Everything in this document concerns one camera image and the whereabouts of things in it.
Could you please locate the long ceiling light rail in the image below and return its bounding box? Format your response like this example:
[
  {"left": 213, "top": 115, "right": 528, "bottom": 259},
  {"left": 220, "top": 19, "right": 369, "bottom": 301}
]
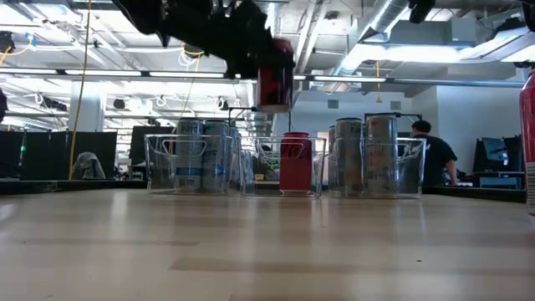
[{"left": 0, "top": 66, "right": 527, "bottom": 89}]

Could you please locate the black partition panel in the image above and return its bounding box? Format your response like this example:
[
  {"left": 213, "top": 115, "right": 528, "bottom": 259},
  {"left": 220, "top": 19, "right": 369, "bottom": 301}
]
[{"left": 0, "top": 130, "right": 119, "bottom": 181}]

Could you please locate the yellow hanging cable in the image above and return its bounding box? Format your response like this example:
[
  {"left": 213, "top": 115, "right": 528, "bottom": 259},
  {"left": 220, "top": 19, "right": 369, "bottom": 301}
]
[{"left": 68, "top": 0, "right": 94, "bottom": 181}]

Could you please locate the large round ceiling duct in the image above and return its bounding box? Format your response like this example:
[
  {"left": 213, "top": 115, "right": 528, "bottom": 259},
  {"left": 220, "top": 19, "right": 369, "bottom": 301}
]
[{"left": 334, "top": 0, "right": 415, "bottom": 79}]

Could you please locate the person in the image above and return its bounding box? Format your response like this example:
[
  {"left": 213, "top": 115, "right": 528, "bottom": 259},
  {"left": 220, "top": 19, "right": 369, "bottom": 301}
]
[{"left": 410, "top": 120, "right": 460, "bottom": 188}]

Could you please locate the clear plastic bin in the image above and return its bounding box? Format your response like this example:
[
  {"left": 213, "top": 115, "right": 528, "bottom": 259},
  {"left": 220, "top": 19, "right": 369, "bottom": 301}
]
[
  {"left": 144, "top": 133, "right": 242, "bottom": 196},
  {"left": 327, "top": 136, "right": 427, "bottom": 200},
  {"left": 240, "top": 135, "right": 328, "bottom": 199}
]

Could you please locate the red Darth Vader Coke can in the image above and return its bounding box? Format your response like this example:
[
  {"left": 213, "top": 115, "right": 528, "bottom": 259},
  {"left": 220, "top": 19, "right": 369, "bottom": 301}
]
[{"left": 256, "top": 38, "right": 296, "bottom": 114}]

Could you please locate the grey draped jacket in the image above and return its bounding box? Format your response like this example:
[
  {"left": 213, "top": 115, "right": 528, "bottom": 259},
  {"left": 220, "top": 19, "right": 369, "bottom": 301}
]
[{"left": 70, "top": 151, "right": 108, "bottom": 181}]

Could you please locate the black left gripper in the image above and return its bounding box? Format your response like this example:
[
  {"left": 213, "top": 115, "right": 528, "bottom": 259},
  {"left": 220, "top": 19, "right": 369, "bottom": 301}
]
[{"left": 160, "top": 0, "right": 296, "bottom": 83}]

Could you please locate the red Coca-Cola Zero can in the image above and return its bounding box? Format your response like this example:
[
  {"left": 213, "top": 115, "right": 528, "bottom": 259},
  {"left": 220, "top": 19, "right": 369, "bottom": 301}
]
[
  {"left": 519, "top": 69, "right": 535, "bottom": 217},
  {"left": 278, "top": 131, "right": 313, "bottom": 196}
]

